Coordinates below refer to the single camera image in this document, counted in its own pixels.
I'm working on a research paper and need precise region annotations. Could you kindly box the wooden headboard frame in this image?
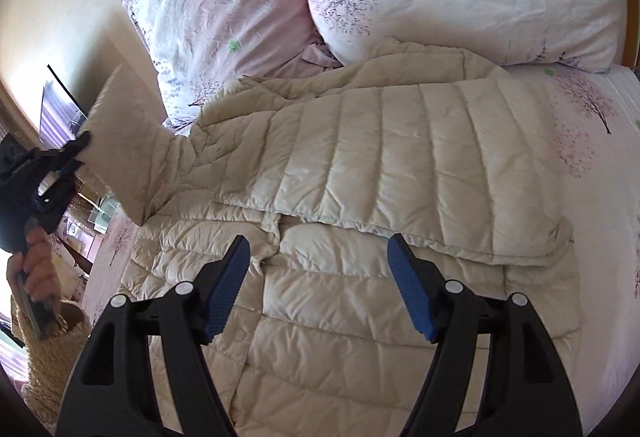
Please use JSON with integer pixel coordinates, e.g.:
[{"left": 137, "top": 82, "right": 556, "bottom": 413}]
[{"left": 622, "top": 0, "right": 639, "bottom": 70}]

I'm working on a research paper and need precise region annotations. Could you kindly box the pink floral bed sheet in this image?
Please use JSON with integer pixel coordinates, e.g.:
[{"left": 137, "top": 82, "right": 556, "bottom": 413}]
[{"left": 79, "top": 61, "right": 640, "bottom": 435}]

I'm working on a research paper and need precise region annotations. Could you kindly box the person's left hand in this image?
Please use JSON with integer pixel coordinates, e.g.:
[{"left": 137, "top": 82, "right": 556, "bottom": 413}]
[{"left": 6, "top": 227, "right": 61, "bottom": 313}]

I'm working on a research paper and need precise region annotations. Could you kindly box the pink floral left pillow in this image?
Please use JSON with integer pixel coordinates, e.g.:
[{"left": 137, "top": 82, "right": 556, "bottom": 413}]
[{"left": 122, "top": 0, "right": 339, "bottom": 130}]

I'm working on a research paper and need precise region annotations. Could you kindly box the cream quilted down jacket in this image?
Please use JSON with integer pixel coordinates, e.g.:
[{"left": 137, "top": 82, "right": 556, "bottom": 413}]
[{"left": 74, "top": 36, "right": 586, "bottom": 437}]

